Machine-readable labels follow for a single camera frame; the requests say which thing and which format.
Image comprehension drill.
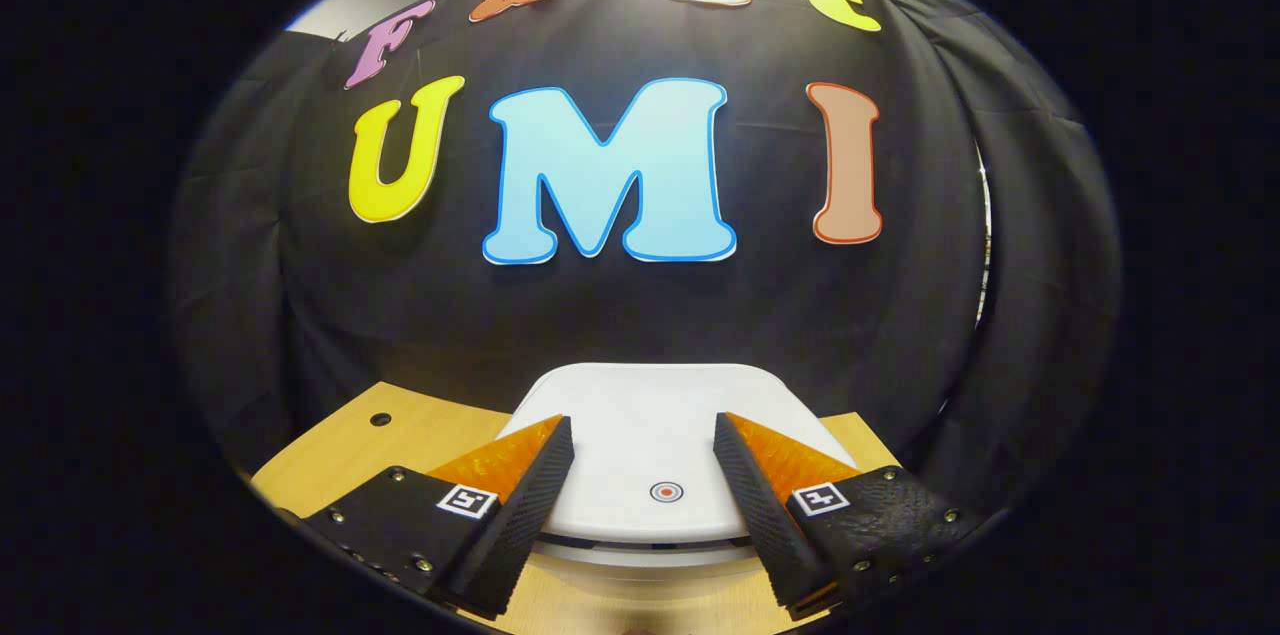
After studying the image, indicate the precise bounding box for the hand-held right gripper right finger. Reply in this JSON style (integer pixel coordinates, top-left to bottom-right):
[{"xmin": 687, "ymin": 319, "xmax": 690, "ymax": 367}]
[{"xmin": 712, "ymin": 411, "xmax": 988, "ymax": 622}]

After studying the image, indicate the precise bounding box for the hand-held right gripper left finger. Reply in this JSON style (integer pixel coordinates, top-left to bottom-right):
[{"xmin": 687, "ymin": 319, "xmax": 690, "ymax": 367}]
[{"xmin": 298, "ymin": 412, "xmax": 577, "ymax": 620}]

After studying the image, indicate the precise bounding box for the white desktop garbage bin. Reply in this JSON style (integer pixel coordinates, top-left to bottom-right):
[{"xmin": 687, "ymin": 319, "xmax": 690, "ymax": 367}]
[{"xmin": 494, "ymin": 362, "xmax": 863, "ymax": 606}]

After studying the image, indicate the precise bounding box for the wooden desktop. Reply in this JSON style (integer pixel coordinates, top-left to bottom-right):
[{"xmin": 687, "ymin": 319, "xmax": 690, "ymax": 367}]
[{"xmin": 250, "ymin": 380, "xmax": 903, "ymax": 635}]

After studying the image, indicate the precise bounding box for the black backdrop cloth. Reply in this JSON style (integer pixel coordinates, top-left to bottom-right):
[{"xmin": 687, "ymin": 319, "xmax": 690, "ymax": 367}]
[{"xmin": 170, "ymin": 0, "xmax": 1121, "ymax": 516}]

